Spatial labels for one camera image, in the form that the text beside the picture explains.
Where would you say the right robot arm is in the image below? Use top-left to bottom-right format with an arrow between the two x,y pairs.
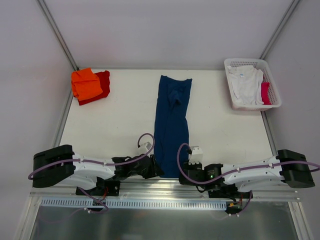
178,147 -> 315,201

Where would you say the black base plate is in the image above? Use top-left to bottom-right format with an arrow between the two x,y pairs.
84,180 -> 121,197
208,184 -> 252,201

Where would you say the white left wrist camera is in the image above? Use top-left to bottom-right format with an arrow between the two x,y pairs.
137,141 -> 152,155

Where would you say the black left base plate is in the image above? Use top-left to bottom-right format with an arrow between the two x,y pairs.
84,180 -> 121,197

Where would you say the orange folded t shirt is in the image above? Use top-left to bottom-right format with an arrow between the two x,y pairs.
71,68 -> 103,101

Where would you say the red folded t shirt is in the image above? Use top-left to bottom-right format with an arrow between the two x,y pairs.
78,71 -> 111,106

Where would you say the white slotted cable duct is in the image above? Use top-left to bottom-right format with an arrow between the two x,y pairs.
40,197 -> 227,211

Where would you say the aluminium corner post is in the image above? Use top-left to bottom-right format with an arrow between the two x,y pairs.
259,0 -> 303,60
36,0 -> 79,71

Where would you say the white plastic basket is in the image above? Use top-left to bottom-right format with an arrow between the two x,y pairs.
224,58 -> 282,112

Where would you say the left aluminium corner post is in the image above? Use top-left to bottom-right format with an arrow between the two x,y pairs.
36,0 -> 79,71

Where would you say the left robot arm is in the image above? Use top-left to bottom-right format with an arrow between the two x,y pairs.
28,143 -> 164,195

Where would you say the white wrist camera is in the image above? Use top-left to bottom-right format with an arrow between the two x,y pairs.
137,141 -> 152,155
188,146 -> 203,165

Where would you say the aluminium front rail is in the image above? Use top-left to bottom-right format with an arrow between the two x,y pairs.
30,179 -> 302,202

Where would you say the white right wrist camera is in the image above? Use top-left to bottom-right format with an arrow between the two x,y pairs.
188,146 -> 203,165

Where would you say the blue printed t shirt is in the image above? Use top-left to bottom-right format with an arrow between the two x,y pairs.
154,75 -> 192,179

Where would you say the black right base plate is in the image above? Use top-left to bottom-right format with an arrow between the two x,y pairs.
208,184 -> 252,201

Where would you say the right aluminium corner post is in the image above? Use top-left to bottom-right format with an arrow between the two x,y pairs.
259,0 -> 303,60

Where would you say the white t shirt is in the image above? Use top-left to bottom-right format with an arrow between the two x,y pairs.
227,65 -> 264,105

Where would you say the pink t shirt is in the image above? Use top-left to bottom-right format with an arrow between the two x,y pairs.
261,82 -> 271,105

